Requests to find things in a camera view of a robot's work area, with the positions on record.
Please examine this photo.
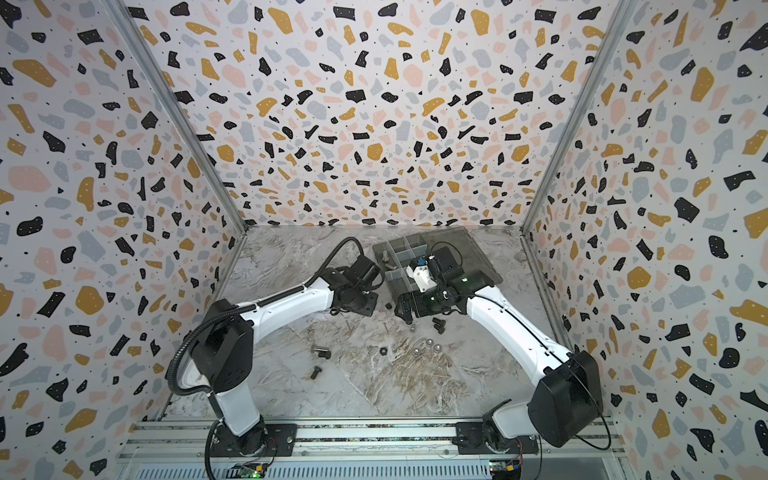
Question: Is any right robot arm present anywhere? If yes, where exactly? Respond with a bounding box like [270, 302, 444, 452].
[381, 242, 603, 450]

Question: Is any clear plastic organizer box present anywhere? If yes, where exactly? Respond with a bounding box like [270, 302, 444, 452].
[373, 227, 502, 324]

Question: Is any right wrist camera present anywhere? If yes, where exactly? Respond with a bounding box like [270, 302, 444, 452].
[406, 255, 438, 293]

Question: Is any left black corrugated cable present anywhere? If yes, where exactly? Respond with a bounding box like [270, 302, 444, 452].
[166, 236, 366, 480]

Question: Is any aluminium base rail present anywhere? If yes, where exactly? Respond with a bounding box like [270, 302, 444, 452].
[116, 417, 634, 479]

